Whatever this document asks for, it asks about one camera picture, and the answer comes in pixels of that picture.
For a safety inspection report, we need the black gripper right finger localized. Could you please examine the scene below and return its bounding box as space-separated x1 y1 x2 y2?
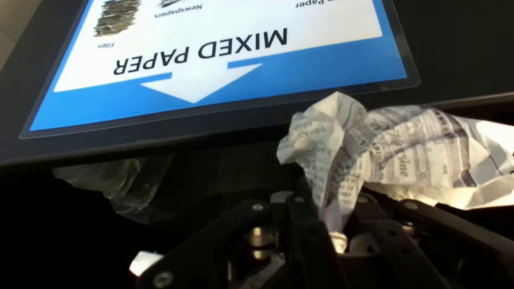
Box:
350 191 514 289

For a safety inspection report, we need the black recycling bin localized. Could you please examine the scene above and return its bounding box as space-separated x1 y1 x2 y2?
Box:
49 151 301 226

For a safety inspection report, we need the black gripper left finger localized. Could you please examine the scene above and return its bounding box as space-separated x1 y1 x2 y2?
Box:
133 191 350 289

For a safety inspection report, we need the blue mixed paper sign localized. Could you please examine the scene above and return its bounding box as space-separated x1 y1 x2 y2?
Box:
19 0 422 141

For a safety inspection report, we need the printed paper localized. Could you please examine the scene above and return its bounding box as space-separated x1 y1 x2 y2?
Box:
274 90 514 237

